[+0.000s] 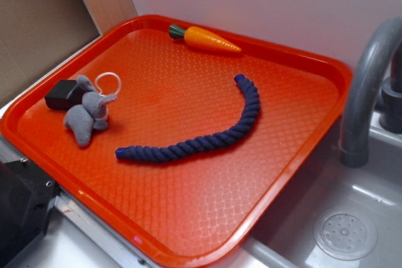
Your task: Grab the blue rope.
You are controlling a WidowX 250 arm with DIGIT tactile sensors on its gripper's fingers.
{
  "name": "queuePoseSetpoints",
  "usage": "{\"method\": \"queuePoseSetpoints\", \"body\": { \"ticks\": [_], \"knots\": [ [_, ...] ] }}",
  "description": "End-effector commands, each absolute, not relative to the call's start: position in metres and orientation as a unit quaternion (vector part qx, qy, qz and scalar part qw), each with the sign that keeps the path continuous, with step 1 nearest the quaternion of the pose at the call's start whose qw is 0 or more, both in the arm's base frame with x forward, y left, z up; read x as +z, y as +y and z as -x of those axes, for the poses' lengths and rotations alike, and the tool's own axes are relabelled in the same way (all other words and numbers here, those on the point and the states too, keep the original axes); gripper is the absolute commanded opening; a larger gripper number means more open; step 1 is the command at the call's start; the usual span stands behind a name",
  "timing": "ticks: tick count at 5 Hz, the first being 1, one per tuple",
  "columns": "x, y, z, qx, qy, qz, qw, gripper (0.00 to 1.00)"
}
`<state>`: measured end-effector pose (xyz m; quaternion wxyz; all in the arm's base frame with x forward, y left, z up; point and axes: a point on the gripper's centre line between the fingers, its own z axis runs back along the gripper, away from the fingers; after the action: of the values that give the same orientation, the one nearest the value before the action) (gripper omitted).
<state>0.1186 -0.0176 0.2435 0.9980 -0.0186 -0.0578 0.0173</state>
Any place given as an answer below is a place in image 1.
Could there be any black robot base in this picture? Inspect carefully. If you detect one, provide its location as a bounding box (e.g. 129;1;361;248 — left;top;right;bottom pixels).
1;158;58;267

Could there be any orange toy carrot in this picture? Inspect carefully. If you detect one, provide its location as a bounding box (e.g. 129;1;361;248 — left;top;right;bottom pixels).
168;24;242;54

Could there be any orange plastic tray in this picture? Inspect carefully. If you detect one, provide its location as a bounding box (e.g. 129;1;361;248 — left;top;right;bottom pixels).
1;15;352;267

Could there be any grey plush bunny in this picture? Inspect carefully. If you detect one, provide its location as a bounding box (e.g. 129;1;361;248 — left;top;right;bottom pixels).
63;72;122;147

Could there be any small black box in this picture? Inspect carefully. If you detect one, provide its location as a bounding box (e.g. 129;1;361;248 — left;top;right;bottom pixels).
45;80;85;110

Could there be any grey toy faucet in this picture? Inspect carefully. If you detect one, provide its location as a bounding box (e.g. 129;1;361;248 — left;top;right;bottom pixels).
339;17;401;168

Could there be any grey toy sink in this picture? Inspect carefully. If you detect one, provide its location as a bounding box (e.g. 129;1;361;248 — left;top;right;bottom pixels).
13;115;401;267

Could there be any brown cardboard panel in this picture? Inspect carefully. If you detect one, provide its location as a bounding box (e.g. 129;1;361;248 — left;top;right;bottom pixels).
1;0;99;105

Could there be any grey sink drain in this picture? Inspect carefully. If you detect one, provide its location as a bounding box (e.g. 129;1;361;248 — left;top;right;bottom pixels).
313;206;378;261

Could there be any blue twisted rope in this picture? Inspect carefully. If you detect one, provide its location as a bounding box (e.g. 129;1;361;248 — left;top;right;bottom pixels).
115;73;261;164

